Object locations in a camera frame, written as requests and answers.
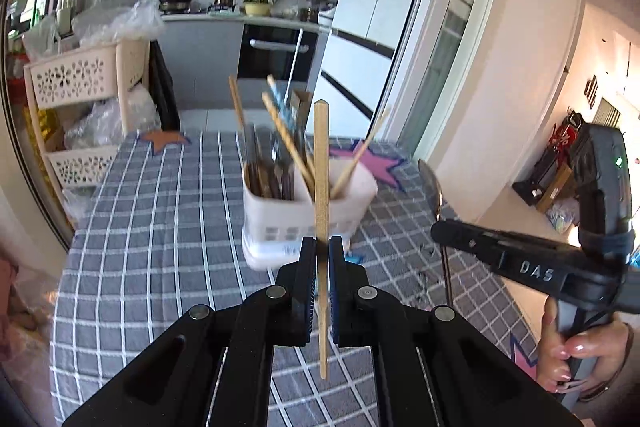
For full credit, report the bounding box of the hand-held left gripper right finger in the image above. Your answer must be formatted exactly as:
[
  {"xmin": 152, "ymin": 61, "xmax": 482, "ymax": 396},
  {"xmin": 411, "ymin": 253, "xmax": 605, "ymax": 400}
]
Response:
[{"xmin": 327, "ymin": 234, "xmax": 583, "ymax": 427}]

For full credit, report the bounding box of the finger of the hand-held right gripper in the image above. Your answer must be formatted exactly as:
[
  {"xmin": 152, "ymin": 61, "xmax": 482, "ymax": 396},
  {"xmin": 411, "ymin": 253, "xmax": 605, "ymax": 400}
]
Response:
[{"xmin": 431, "ymin": 218, "xmax": 507, "ymax": 272}]

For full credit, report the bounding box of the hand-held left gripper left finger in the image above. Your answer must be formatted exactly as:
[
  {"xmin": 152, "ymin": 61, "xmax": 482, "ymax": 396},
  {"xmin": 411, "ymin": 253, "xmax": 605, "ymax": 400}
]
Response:
[{"xmin": 62, "ymin": 236, "xmax": 318, "ymax": 427}]

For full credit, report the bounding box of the metal spoon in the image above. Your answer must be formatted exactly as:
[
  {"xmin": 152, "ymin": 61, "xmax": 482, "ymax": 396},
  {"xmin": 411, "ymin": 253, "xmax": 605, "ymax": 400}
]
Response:
[{"xmin": 416, "ymin": 158, "xmax": 455, "ymax": 309}]

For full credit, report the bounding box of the white plastic utensil holder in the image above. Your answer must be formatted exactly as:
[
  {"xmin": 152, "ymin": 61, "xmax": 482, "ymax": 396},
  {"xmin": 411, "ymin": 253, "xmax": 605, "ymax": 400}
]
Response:
[{"xmin": 241, "ymin": 157, "xmax": 379, "ymax": 272}]

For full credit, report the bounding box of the black-handled cutlery piece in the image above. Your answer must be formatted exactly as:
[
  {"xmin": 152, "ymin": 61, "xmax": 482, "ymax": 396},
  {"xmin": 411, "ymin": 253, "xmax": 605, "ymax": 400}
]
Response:
[{"xmin": 282, "ymin": 132, "xmax": 298, "ymax": 202}]

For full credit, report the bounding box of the plain wooden chopstick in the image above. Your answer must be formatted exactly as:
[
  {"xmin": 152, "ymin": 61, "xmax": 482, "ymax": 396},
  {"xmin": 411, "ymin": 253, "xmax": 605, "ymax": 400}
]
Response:
[
  {"xmin": 313, "ymin": 99, "xmax": 331, "ymax": 380},
  {"xmin": 330, "ymin": 107, "xmax": 391, "ymax": 200},
  {"xmin": 228, "ymin": 75, "xmax": 248, "ymax": 135}
]

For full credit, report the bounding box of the large spoon with black handle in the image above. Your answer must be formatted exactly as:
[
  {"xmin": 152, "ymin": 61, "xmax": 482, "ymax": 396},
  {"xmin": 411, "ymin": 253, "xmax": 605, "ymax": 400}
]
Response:
[{"xmin": 267, "ymin": 127, "xmax": 286, "ymax": 202}]

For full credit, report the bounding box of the black-handled spoon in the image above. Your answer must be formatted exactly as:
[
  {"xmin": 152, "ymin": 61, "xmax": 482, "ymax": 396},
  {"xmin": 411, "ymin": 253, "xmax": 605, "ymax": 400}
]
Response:
[{"xmin": 247, "ymin": 124, "xmax": 266, "ymax": 198}]

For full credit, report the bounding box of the speckled wooden chopstick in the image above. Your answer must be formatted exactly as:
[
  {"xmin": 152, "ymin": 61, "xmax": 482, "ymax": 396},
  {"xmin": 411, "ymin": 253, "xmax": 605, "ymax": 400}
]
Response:
[{"xmin": 261, "ymin": 92, "xmax": 317, "ymax": 200}]

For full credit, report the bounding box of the blue-patterned chopstick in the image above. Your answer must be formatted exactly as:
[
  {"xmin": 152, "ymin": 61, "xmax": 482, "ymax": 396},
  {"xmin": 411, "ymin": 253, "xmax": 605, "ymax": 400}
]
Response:
[{"xmin": 266, "ymin": 74, "xmax": 303, "ymax": 142}]

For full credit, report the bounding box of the person's right hand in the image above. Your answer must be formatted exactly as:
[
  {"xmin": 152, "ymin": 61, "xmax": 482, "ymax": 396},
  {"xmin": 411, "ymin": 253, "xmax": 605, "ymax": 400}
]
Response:
[{"xmin": 536, "ymin": 294, "xmax": 636, "ymax": 403}]

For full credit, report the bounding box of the black case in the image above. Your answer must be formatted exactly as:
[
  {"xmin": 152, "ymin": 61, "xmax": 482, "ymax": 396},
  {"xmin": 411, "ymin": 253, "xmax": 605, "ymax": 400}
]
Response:
[{"xmin": 512, "ymin": 164, "xmax": 573, "ymax": 208}]

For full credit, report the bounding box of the grey checked star tablecloth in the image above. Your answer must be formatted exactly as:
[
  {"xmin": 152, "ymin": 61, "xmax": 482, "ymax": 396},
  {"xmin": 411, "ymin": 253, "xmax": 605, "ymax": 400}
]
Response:
[{"xmin": 50, "ymin": 129, "xmax": 551, "ymax": 427}]

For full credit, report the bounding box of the cardboard box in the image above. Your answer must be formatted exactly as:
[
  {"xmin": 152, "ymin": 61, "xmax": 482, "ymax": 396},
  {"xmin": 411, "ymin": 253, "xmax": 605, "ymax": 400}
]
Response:
[{"xmin": 290, "ymin": 89, "xmax": 315, "ymax": 130}]

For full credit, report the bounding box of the black built-in oven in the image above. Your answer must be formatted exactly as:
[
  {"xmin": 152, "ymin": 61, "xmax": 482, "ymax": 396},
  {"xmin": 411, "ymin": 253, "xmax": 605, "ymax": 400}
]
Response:
[{"xmin": 236, "ymin": 23, "xmax": 321, "ymax": 82}]

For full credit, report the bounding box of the black hanging cloth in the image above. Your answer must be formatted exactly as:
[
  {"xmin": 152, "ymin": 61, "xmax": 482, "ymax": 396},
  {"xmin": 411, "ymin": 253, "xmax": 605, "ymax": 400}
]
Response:
[{"xmin": 149, "ymin": 41, "xmax": 182, "ymax": 132}]

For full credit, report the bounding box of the crumpled clear plastic bag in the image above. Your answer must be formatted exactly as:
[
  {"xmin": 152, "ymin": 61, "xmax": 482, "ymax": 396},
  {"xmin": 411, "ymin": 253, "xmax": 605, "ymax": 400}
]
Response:
[{"xmin": 64, "ymin": 86, "xmax": 162, "ymax": 150}]

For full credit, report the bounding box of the yellow-green pot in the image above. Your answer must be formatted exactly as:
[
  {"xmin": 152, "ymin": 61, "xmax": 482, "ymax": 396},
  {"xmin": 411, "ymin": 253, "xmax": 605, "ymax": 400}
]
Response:
[{"xmin": 243, "ymin": 0, "xmax": 274, "ymax": 18}]

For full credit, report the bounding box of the white perforated storage rack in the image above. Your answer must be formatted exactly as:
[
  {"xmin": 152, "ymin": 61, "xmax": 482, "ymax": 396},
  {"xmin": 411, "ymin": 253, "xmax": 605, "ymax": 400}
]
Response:
[{"xmin": 22, "ymin": 38, "xmax": 151, "ymax": 190}]

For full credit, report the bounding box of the dark wall decoration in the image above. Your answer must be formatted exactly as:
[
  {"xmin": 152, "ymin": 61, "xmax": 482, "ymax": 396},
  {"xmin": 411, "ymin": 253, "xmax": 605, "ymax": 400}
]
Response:
[{"xmin": 585, "ymin": 74, "xmax": 601, "ymax": 110}]

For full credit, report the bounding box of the white mop handle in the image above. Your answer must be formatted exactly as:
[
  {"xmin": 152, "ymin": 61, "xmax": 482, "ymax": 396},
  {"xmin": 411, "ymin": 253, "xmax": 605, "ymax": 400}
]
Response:
[{"xmin": 286, "ymin": 28, "xmax": 310, "ymax": 105}]

